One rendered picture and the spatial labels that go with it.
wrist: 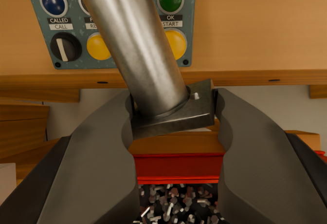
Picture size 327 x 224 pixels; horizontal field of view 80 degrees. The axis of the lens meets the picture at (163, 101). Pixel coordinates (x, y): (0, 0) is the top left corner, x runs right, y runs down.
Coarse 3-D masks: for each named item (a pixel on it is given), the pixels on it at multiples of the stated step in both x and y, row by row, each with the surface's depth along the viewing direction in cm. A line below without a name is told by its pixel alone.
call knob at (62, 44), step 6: (60, 36) 19; (66, 36) 19; (54, 42) 19; (60, 42) 18; (66, 42) 19; (72, 42) 19; (54, 48) 19; (60, 48) 19; (66, 48) 19; (72, 48) 19; (78, 48) 20; (54, 54) 19; (60, 54) 19; (66, 54) 19; (72, 54) 19; (66, 60) 19; (72, 60) 20
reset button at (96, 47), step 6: (96, 36) 19; (90, 42) 19; (96, 42) 19; (102, 42) 19; (90, 48) 19; (96, 48) 19; (102, 48) 19; (90, 54) 19; (96, 54) 19; (102, 54) 19; (108, 54) 19
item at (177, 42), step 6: (168, 30) 19; (168, 36) 18; (174, 36) 18; (180, 36) 18; (174, 42) 18; (180, 42) 18; (174, 48) 19; (180, 48) 19; (174, 54) 19; (180, 54) 19
